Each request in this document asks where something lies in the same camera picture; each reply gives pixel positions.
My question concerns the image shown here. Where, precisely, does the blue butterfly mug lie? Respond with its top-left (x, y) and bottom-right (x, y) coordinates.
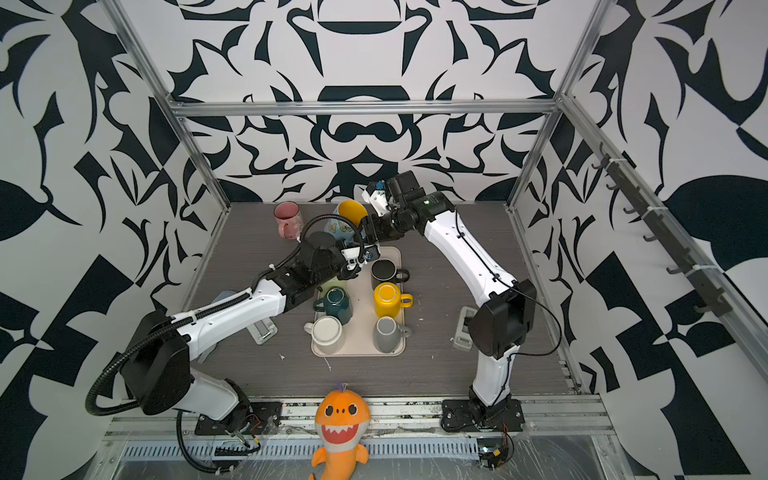
top-left (324, 200), bottom-right (368, 240)

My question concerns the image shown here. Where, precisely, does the pink ghost pattern mug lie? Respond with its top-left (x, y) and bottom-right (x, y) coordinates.
top-left (274, 201), bottom-right (304, 240)

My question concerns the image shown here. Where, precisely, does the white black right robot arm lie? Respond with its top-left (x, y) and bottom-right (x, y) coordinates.
top-left (362, 189), bottom-right (536, 413)

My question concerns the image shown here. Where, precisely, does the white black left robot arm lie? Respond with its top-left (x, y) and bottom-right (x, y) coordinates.
top-left (85, 231), bottom-right (380, 429)

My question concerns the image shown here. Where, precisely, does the black mug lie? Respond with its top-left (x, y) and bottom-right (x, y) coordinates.
top-left (370, 258), bottom-right (410, 290)

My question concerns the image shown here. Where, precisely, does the dark green mug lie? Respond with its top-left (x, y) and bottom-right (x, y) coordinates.
top-left (313, 286), bottom-right (353, 326)

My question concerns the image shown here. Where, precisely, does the white cream mug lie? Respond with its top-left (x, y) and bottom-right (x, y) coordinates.
top-left (304, 316), bottom-right (344, 357)

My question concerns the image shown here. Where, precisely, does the yellow mug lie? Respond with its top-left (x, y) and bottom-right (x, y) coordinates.
top-left (374, 282), bottom-right (414, 318)

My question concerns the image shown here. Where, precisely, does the grey mug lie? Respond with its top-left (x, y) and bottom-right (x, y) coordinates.
top-left (373, 317), bottom-right (412, 354)

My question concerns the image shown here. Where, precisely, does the beige plastic tray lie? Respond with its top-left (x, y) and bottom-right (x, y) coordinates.
top-left (310, 262), bottom-right (407, 357)

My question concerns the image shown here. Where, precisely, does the left grey docking plate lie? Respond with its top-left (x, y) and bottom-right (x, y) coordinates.
top-left (247, 318), bottom-right (278, 345)

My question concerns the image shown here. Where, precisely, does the grey docking plate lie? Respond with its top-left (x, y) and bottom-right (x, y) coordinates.
top-left (247, 318), bottom-right (278, 345)
top-left (452, 306), bottom-right (477, 352)

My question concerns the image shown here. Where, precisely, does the right grey docking plate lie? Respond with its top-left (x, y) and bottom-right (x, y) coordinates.
top-left (452, 306), bottom-right (477, 352)

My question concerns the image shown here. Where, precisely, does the orange shark plush toy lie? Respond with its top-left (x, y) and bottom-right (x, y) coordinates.
top-left (311, 387), bottom-right (371, 479)

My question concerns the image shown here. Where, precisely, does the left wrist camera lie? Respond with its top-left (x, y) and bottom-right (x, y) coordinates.
top-left (341, 246), bottom-right (366, 270)

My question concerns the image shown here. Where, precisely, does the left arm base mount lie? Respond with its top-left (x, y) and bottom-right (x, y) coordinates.
top-left (194, 401), bottom-right (283, 436)

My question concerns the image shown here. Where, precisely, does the white slotted cable duct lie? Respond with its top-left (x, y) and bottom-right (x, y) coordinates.
top-left (123, 437), bottom-right (479, 461)

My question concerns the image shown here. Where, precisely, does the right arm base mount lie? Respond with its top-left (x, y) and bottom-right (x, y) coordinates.
top-left (440, 395), bottom-right (526, 432)

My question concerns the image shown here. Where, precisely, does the aluminium frame rail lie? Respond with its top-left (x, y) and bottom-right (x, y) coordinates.
top-left (170, 99), bottom-right (556, 118)

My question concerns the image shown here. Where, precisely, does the wall hook rail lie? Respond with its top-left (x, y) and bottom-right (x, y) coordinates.
top-left (593, 144), bottom-right (733, 317)

